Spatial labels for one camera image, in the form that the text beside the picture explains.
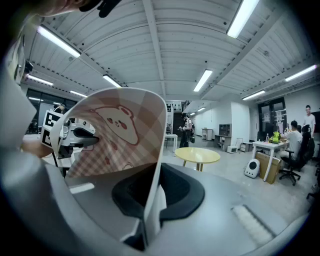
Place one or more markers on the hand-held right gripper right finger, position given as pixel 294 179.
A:
pixel 212 225

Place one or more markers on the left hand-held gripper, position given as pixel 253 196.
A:
pixel 48 130

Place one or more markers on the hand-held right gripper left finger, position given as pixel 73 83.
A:
pixel 95 212

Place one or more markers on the pink checked bear-print tablecloth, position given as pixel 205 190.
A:
pixel 120 120

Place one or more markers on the person's left forearm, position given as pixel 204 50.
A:
pixel 35 148

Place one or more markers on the white pet carrier backpack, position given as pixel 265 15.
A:
pixel 252 168

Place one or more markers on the round yellow wooden table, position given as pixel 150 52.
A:
pixel 197 155

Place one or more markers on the person's light short-sleeved shirt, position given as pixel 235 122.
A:
pixel 15 112

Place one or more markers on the small white appliance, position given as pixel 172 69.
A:
pixel 232 149

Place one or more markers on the brown cardboard box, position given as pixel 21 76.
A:
pixel 268 167

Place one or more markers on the white office desk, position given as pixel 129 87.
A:
pixel 171 136
pixel 265 144

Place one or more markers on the white low cabinet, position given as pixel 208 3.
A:
pixel 207 133

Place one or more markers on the black staircase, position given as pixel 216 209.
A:
pixel 178 122

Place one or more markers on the grey cubby shelf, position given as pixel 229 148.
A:
pixel 225 130

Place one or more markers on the group of ceiling strip lights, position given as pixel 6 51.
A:
pixel 58 41

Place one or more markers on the black office chair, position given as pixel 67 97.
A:
pixel 300 160
pixel 313 193

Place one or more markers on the lime green bag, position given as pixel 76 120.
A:
pixel 276 137

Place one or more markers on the black framed glass door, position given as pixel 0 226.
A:
pixel 271 110

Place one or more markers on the person's face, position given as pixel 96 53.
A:
pixel 60 7

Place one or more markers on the black head-worn camera mount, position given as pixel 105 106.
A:
pixel 105 10

